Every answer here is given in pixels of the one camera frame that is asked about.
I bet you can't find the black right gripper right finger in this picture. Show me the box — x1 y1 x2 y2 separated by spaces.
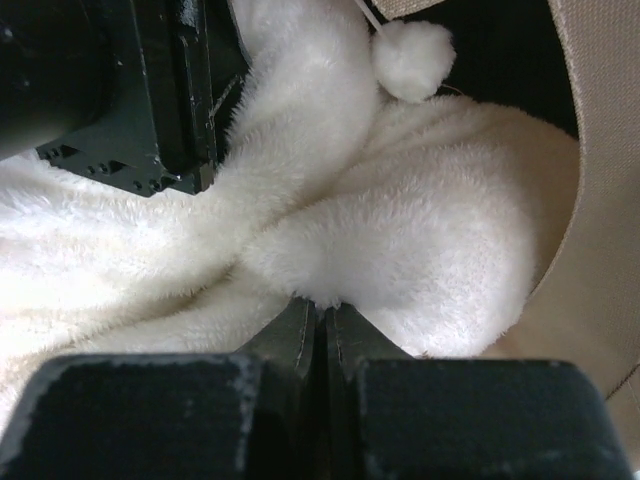
324 306 625 479

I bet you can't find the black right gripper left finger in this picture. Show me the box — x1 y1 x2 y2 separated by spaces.
1 299 316 480

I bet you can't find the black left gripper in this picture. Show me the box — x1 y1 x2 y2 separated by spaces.
1 1 249 197

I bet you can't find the white pompom toy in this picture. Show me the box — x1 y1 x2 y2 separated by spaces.
356 1 456 104

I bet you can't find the tan fabric pet tent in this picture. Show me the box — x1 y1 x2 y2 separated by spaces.
374 0 640 441

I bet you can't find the cream fluffy cushion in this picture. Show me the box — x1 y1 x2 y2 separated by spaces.
1 1 580 411

